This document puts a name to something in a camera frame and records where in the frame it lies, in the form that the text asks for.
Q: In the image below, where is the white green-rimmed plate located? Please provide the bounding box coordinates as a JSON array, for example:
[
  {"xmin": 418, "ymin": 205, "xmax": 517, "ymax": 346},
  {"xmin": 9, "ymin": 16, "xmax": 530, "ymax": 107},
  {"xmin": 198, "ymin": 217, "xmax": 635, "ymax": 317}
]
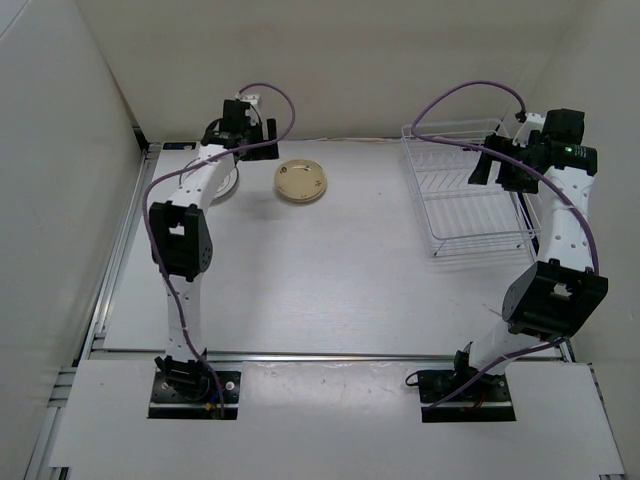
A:
[{"xmin": 180, "ymin": 158, "xmax": 240, "ymax": 205}]

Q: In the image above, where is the cream plate with red seal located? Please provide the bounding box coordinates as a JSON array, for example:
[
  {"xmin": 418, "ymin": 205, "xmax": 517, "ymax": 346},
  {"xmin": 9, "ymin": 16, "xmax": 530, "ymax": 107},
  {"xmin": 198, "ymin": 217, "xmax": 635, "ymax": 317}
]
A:
[{"xmin": 273, "ymin": 159, "xmax": 328, "ymax": 199}]

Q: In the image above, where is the cream plate with dark mark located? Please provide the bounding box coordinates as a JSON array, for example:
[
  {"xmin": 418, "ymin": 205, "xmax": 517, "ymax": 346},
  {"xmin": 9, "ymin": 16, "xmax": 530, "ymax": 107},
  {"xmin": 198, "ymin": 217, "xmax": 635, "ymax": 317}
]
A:
[{"xmin": 277, "ymin": 195, "xmax": 324, "ymax": 206}]

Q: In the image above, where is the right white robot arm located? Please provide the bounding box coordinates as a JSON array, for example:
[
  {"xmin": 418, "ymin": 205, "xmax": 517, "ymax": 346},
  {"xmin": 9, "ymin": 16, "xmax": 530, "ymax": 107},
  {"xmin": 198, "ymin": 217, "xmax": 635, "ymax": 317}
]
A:
[{"xmin": 449, "ymin": 109, "xmax": 608, "ymax": 400}]

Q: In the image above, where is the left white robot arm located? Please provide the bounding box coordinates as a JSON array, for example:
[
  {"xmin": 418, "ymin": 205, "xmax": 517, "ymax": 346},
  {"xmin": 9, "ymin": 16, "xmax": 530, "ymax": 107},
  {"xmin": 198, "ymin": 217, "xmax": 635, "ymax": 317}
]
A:
[{"xmin": 148, "ymin": 94, "xmax": 279, "ymax": 400}]

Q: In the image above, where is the black label sticker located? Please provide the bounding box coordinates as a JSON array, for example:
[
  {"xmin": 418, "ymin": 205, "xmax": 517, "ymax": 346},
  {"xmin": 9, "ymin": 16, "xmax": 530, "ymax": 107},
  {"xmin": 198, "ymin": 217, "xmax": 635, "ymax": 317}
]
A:
[{"xmin": 163, "ymin": 142, "xmax": 197, "ymax": 151}]

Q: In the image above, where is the white front board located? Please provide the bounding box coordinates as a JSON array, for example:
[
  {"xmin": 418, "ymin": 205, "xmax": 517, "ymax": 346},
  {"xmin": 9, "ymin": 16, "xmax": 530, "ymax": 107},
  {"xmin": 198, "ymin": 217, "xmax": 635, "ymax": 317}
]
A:
[{"xmin": 50, "ymin": 360, "xmax": 624, "ymax": 479}]

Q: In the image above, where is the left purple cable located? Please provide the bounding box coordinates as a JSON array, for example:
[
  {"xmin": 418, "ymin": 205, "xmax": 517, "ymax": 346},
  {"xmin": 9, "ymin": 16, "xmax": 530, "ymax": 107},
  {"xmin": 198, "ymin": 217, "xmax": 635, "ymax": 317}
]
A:
[{"xmin": 141, "ymin": 82, "xmax": 296, "ymax": 420}]

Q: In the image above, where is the purple cable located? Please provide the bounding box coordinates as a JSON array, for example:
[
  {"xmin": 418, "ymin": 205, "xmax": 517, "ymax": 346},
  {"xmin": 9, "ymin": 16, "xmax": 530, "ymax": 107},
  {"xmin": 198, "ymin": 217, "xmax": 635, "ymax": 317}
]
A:
[
  {"xmin": 411, "ymin": 80, "xmax": 601, "ymax": 415},
  {"xmin": 141, "ymin": 82, "xmax": 296, "ymax": 420}
]

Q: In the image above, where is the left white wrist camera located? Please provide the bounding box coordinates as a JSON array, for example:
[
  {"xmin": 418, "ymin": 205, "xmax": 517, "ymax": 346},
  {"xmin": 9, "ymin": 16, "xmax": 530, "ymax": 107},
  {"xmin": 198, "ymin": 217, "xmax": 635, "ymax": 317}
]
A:
[{"xmin": 234, "ymin": 92, "xmax": 261, "ymax": 109}]

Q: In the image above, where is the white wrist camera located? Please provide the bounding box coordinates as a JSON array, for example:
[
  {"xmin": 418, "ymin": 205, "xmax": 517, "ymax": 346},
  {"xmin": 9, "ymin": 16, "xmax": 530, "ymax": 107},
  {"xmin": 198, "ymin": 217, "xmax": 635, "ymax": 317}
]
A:
[
  {"xmin": 512, "ymin": 112, "xmax": 546, "ymax": 147},
  {"xmin": 234, "ymin": 92, "xmax": 261, "ymax": 109}
]

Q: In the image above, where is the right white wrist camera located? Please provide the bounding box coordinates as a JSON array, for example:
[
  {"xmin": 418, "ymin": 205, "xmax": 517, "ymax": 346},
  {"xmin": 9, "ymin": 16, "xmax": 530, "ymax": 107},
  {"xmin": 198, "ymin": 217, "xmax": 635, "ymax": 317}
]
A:
[{"xmin": 512, "ymin": 112, "xmax": 546, "ymax": 147}]

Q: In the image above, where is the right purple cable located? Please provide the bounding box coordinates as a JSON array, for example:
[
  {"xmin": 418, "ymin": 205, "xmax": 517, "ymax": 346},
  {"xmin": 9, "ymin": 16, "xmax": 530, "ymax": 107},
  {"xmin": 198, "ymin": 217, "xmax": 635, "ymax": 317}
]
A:
[{"xmin": 411, "ymin": 80, "xmax": 601, "ymax": 415}]

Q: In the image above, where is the white wire dish rack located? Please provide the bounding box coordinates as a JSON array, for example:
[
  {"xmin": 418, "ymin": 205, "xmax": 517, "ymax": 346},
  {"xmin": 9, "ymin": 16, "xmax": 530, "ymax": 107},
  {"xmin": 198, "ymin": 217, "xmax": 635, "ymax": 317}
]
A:
[{"xmin": 401, "ymin": 119, "xmax": 540, "ymax": 260}]

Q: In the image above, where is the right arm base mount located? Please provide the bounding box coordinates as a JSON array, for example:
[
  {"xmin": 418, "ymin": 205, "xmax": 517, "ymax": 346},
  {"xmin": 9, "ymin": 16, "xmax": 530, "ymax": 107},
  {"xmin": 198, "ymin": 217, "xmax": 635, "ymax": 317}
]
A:
[{"xmin": 405, "ymin": 370, "xmax": 516, "ymax": 424}]

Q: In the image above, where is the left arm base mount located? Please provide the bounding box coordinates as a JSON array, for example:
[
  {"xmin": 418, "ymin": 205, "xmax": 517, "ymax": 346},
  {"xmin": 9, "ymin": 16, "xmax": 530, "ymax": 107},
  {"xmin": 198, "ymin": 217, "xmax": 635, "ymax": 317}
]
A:
[{"xmin": 147, "ymin": 370, "xmax": 242, "ymax": 421}]

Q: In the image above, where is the aluminium frame rail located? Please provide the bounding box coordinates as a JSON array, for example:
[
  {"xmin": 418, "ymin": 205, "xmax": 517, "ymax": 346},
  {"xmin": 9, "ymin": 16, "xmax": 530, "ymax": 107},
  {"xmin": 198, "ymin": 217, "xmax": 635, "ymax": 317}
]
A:
[{"xmin": 79, "ymin": 349, "xmax": 566, "ymax": 365}]

